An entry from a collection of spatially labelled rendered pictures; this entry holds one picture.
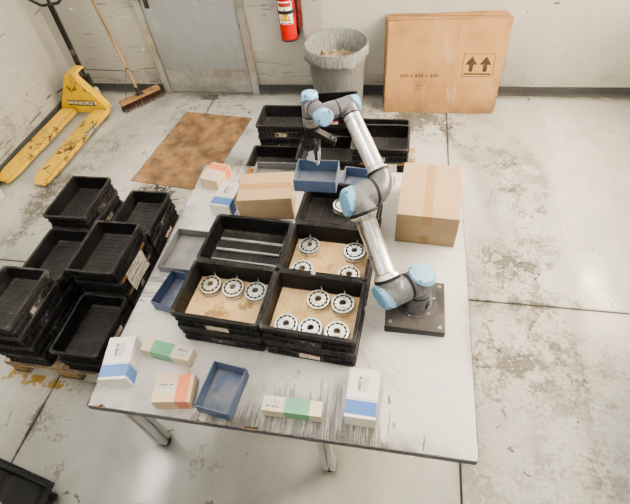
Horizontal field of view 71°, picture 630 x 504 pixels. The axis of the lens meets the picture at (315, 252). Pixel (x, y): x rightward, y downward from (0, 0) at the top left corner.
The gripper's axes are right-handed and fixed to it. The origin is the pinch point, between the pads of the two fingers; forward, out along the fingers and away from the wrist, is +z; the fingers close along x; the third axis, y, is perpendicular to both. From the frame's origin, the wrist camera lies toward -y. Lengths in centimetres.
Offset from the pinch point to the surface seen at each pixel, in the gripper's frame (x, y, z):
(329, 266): 37, -10, 32
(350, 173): -44, -9, 36
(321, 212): 2.1, 0.0, 29.3
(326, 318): 65, -14, 35
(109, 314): 43, 128, 89
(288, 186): -12.3, 21.0, 24.8
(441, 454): 108, -64, 52
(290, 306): 61, 3, 35
